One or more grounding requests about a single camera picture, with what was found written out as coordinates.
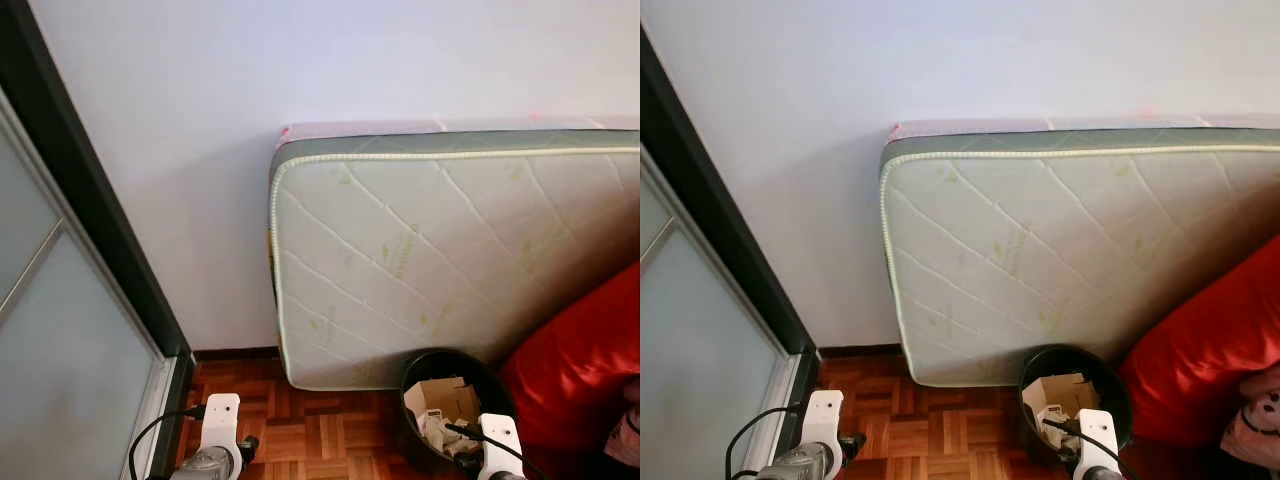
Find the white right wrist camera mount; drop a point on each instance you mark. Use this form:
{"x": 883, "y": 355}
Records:
{"x": 1098, "y": 435}
{"x": 500, "y": 440}

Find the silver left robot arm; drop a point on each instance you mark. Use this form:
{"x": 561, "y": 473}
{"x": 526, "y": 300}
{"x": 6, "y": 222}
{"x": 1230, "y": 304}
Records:
{"x": 800, "y": 465}
{"x": 205, "y": 467}

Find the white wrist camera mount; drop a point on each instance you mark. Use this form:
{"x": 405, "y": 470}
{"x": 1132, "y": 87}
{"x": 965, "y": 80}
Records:
{"x": 825, "y": 415}
{"x": 222, "y": 415}
{"x": 1098, "y": 435}
{"x": 500, "y": 440}

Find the white quilted mattress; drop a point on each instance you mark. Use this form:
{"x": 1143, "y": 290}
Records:
{"x": 1020, "y": 260}
{"x": 400, "y": 260}

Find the frosted glass sliding door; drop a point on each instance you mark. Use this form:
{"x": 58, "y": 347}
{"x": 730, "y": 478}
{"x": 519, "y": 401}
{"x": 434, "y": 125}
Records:
{"x": 690, "y": 380}
{"x": 60, "y": 350}

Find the dark wooden baseboard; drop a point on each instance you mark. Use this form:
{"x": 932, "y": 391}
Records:
{"x": 235, "y": 353}
{"x": 860, "y": 350}

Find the red sofa cushion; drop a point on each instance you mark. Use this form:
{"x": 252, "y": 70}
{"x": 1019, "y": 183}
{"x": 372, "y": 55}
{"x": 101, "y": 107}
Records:
{"x": 580, "y": 360}
{"x": 1200, "y": 340}

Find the brown cardboard box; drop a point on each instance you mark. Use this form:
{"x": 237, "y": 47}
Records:
{"x": 1060, "y": 390}
{"x": 440, "y": 395}

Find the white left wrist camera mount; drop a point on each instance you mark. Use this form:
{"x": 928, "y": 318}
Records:
{"x": 222, "y": 415}
{"x": 825, "y": 415}

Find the crumpled white paper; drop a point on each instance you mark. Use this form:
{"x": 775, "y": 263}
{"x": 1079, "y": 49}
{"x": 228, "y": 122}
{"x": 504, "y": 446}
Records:
{"x": 1055, "y": 427}
{"x": 440, "y": 435}

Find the black waste bin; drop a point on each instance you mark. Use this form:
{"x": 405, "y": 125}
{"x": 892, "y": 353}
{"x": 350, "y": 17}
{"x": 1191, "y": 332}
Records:
{"x": 1042, "y": 358}
{"x": 425, "y": 361}

